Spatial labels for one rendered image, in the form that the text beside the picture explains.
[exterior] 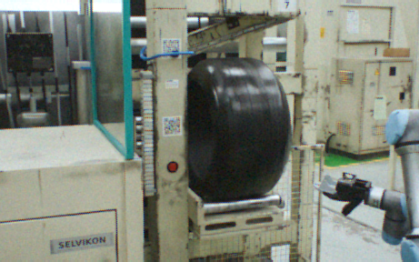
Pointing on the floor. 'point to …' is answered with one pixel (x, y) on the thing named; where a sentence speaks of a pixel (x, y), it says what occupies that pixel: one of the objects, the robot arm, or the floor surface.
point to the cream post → (161, 228)
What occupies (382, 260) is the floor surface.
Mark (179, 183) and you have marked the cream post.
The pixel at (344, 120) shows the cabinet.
